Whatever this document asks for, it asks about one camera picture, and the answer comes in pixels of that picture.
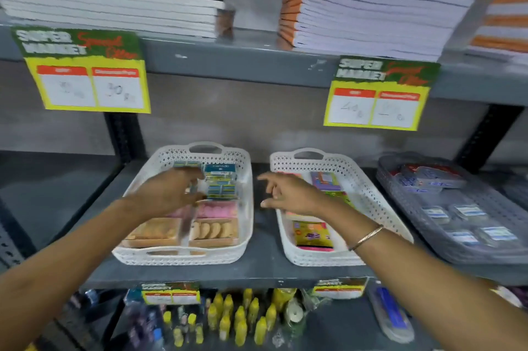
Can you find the yellow pink sticky note pack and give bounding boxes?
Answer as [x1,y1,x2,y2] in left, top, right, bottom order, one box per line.
[291,220,335,252]

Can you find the grey metal shelf rack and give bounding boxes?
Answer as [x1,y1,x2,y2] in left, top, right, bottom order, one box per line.
[0,0,528,351]

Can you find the person's right hand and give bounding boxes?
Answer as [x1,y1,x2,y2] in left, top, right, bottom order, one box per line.
[257,171,331,220]

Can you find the group of yellow glue bottles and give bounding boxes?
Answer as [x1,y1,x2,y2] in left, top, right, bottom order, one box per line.
[163,288,298,347]

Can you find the person's left forearm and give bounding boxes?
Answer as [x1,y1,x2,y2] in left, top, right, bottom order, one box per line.
[0,197,143,351]

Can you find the green sticky note pack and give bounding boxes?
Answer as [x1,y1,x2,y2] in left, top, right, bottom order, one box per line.
[324,190,356,210]

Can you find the white tape roll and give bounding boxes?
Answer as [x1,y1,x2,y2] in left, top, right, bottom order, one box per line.
[284,299,305,325]

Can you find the stack of orange-spine notebooks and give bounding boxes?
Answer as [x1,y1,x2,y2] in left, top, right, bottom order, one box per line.
[278,0,495,63]

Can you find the stack of white notebooks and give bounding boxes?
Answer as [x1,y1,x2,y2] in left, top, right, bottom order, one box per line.
[0,0,236,40]

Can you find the tan eraser pack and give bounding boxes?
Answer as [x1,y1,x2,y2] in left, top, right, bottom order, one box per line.
[189,217,241,248]
[121,217,183,248]

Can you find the person's right forearm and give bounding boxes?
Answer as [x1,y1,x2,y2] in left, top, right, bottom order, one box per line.
[317,198,528,351]

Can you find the grey perforated plastic basket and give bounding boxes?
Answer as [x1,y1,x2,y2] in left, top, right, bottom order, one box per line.
[376,151,528,266]

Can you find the slim clear pen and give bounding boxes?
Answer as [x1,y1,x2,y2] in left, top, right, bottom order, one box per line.
[177,182,201,255]

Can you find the small green yellow price tag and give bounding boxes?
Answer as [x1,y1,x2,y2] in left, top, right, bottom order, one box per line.
[140,281,202,306]
[312,277,369,300]

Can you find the thin gold bangle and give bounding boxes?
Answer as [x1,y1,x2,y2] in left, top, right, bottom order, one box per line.
[348,225,384,252]

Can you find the white perforated plastic basket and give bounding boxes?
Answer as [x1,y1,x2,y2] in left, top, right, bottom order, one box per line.
[269,147,415,267]
[112,141,254,267]

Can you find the red white flat packets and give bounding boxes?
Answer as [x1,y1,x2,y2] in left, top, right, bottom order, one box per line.
[392,164,467,194]

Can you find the stack of orange-striped notebooks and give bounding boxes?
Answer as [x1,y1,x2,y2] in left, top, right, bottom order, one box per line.
[465,0,528,65]

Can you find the group of dark small bottles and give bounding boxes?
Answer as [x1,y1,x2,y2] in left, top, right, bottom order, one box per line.
[123,301,166,351]

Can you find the person's left hand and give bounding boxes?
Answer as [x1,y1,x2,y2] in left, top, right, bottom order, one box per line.
[131,167,207,218]

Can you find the pink eraser pack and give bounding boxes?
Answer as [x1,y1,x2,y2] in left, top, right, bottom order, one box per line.
[167,201,239,220]

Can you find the small clear plastic box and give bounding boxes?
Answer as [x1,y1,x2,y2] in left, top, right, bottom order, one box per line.
[449,203,490,222]
[421,206,450,224]
[478,226,521,247]
[445,231,482,247]

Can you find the blue white blister packet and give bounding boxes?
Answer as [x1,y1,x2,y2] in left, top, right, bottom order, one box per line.
[368,283,416,344]

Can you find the blue green eraser packets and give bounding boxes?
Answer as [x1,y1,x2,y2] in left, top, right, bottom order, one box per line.
[205,175,240,200]

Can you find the purple sticky note pack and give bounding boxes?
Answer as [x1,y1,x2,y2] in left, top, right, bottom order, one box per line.
[310,171,342,192]

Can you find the teal small box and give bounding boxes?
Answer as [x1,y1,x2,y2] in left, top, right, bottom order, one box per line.
[204,163,238,176]

